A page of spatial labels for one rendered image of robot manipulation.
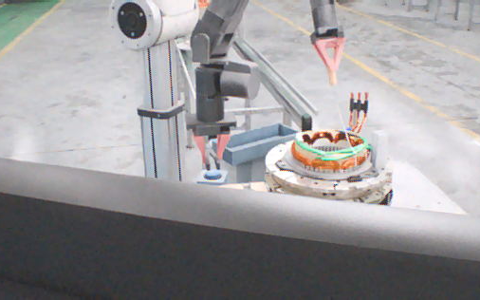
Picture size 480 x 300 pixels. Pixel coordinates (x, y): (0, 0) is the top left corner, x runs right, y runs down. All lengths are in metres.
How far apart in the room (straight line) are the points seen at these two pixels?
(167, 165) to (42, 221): 1.37
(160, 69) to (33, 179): 1.29
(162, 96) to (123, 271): 1.32
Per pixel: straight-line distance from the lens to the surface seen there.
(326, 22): 1.27
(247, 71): 1.00
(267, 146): 1.54
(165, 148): 1.51
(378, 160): 1.31
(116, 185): 0.16
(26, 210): 0.17
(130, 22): 1.39
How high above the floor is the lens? 1.63
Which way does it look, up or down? 22 degrees down
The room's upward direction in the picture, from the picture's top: 1 degrees counter-clockwise
